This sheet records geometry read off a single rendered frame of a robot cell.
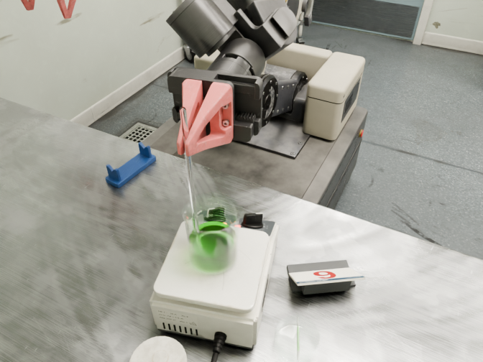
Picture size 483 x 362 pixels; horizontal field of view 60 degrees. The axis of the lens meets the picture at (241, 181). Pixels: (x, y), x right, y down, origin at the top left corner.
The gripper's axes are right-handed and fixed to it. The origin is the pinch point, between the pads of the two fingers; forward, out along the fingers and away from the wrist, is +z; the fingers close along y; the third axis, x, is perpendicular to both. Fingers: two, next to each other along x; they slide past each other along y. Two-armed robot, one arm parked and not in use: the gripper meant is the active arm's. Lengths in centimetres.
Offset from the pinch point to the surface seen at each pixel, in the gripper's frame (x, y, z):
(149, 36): 73, -108, -189
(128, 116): 100, -103, -143
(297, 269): 26.0, 11.2, -8.8
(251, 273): 17.6, 6.5, -0.2
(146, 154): 24.3, -21.2, -26.1
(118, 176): 23.9, -22.6, -18.4
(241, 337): 23.0, 6.7, 5.1
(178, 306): 19.6, -0.8, 5.2
